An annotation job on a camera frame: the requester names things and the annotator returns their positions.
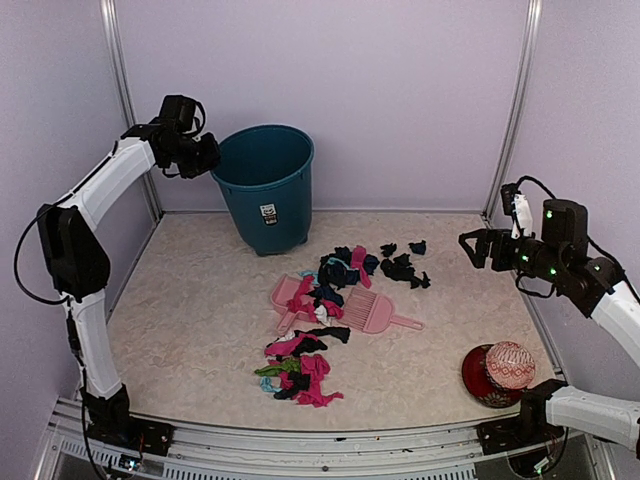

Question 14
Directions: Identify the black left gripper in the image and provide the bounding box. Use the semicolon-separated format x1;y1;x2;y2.
164;130;222;177

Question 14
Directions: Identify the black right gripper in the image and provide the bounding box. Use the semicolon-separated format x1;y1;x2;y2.
459;228;566;284

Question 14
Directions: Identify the pink hand brush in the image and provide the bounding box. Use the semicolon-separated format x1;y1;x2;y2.
339;288;425;334

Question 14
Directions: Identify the pink plastic dustpan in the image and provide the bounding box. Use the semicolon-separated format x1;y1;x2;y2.
270;275;318;335

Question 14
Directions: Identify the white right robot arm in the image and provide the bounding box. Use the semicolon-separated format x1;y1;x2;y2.
458;198;639;401

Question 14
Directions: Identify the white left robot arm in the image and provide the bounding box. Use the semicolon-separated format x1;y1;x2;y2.
29;94;221;402

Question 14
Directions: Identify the dark blue paper scrap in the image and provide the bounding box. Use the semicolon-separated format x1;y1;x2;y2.
408;240;427;255

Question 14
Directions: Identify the large black paper scrap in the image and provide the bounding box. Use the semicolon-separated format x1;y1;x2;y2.
380;253;431;289

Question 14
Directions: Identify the teal plastic waste bin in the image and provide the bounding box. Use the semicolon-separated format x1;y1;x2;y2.
212;125;315;256

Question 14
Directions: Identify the small black paper scrap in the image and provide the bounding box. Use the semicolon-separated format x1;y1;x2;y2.
380;243;397;258

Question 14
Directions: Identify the red white patterned bowl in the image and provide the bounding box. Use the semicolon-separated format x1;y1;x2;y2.
485;341;536;390

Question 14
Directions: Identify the magenta paper scrap strip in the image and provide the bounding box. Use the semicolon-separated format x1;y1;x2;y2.
350;245;372;289

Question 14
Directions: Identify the dark red bowl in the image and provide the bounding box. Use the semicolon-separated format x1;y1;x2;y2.
461;344;522;409

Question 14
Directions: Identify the mixed dark scrap pile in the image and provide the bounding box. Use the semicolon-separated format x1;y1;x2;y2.
318;247;380;289

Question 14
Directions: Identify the light blue paper scrap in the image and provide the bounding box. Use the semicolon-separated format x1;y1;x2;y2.
298;270;320;286

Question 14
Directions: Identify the white paper scrap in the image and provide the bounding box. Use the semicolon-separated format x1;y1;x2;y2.
314;305;331;327

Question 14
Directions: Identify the front mixed scrap pile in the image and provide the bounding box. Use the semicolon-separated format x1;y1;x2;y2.
253;327;351;408

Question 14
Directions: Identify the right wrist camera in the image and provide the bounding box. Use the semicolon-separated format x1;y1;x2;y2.
500;183;533;239

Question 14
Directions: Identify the left aluminium corner post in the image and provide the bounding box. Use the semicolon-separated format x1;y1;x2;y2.
99;0;163;226

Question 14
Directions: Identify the aluminium corner post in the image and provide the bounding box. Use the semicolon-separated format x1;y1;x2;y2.
483;0;543;222
99;0;163;226

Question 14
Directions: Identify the right aluminium corner post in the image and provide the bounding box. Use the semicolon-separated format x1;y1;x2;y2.
483;0;543;222

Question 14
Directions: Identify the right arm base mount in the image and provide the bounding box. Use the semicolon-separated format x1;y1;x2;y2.
476;379;568;455

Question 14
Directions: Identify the aluminium front rail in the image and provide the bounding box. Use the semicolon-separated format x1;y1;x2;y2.
29;399;616;479

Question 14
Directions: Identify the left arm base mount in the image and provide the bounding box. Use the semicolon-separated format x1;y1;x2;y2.
81;384;175;457

